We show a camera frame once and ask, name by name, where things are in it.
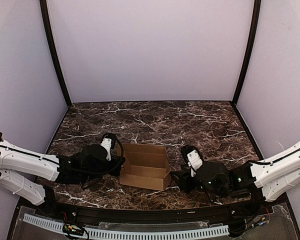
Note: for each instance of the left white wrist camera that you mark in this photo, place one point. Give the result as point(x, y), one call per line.
point(108, 141)

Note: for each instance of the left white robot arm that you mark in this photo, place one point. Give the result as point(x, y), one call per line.
point(93, 162)

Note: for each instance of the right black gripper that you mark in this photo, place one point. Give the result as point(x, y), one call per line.
point(184, 180)

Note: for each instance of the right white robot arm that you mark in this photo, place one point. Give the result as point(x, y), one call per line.
point(263, 181)

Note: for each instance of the black frame post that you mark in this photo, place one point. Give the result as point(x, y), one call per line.
point(53, 51)
point(248, 50)

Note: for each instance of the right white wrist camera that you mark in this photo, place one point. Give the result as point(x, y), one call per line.
point(192, 158)

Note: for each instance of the right black frame post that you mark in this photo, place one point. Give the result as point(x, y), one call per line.
point(248, 50)

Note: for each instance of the black front table rail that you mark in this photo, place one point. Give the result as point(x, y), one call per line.
point(228, 214)

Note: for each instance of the brown cardboard box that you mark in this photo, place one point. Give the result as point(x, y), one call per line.
point(146, 166)

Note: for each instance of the small green circuit board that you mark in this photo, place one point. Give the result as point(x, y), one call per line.
point(72, 229)

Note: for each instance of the left black frame post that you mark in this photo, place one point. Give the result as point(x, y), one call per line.
point(53, 51)

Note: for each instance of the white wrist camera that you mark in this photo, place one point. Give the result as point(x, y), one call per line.
point(108, 141)
point(192, 158)

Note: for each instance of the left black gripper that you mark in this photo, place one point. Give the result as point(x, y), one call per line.
point(117, 162)

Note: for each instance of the white slotted cable duct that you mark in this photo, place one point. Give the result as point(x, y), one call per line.
point(113, 231)

